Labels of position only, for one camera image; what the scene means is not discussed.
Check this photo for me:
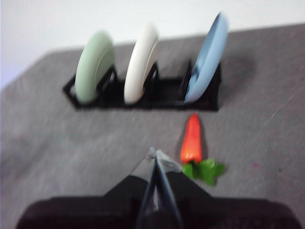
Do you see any orange carrot with green leaves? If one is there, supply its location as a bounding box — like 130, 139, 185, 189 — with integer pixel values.
180, 113, 226, 186

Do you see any green plate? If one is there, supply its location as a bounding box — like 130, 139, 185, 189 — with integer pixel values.
74, 30, 115, 104

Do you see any beige plate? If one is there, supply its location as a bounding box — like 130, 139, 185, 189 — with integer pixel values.
123, 23, 160, 104

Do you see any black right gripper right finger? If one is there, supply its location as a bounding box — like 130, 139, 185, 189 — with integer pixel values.
156, 151, 304, 229

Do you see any black plate rack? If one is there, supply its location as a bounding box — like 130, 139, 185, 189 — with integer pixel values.
62, 59, 222, 112

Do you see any blue plate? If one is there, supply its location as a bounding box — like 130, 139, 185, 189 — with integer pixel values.
184, 11, 229, 103

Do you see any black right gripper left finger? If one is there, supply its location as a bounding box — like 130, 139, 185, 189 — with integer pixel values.
16, 149, 157, 229

